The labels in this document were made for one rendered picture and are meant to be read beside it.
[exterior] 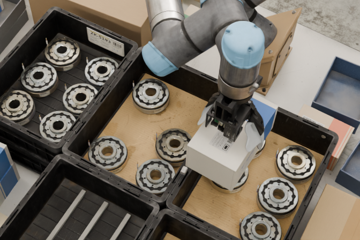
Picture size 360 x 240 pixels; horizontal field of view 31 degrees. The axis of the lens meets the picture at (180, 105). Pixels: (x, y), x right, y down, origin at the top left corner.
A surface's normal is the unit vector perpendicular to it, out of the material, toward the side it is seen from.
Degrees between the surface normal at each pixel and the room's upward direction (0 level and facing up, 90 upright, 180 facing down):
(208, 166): 89
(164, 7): 14
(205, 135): 0
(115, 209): 0
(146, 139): 0
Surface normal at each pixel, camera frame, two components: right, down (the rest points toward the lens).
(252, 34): 0.02, -0.56
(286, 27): -0.60, -0.68
